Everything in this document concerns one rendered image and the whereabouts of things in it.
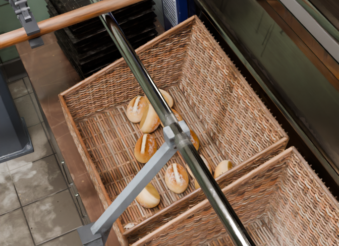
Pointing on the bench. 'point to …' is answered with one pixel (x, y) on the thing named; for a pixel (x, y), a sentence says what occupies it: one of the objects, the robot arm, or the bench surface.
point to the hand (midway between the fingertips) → (31, 29)
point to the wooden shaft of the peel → (76, 16)
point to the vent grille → (170, 8)
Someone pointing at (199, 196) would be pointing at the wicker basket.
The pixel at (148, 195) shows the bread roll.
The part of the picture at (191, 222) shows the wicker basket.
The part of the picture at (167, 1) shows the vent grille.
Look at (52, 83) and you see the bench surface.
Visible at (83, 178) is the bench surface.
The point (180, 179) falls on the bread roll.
